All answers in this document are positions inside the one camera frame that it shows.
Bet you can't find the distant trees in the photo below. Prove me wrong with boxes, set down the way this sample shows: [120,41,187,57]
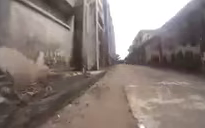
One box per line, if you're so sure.
[113,53,122,64]

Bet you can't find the grey pole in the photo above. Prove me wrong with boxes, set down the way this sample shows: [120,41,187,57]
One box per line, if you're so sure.
[95,0,100,71]

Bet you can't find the brown dirt road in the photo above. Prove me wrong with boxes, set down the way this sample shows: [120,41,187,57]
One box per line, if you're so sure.
[39,63,205,128]

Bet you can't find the grey concrete building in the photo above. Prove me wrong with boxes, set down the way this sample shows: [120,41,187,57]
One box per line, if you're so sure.
[0,0,118,76]

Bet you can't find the row of weathered buildings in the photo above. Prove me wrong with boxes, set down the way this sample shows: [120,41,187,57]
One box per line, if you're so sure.
[124,0,205,76]

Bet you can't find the rubble strip beside road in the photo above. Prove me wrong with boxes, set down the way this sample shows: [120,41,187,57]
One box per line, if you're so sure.
[0,68,108,128]

